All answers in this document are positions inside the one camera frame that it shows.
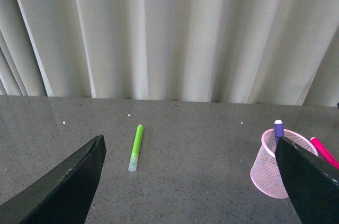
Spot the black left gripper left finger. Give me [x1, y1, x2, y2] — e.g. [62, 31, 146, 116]
[1, 135, 106, 223]

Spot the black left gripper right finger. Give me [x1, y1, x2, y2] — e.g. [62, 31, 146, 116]
[275, 137, 338, 223]

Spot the pink marker pen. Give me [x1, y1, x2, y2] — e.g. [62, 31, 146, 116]
[310, 137, 339, 169]

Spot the purple marker pen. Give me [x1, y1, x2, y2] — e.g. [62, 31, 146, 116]
[274, 120, 284, 146]

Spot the pink mesh cup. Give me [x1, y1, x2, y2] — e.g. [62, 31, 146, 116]
[249, 128, 319, 199]

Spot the green marker pen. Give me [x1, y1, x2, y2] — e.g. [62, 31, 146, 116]
[128, 124, 144, 172]

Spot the white pleated curtain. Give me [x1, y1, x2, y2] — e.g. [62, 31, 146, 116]
[1, 0, 338, 106]

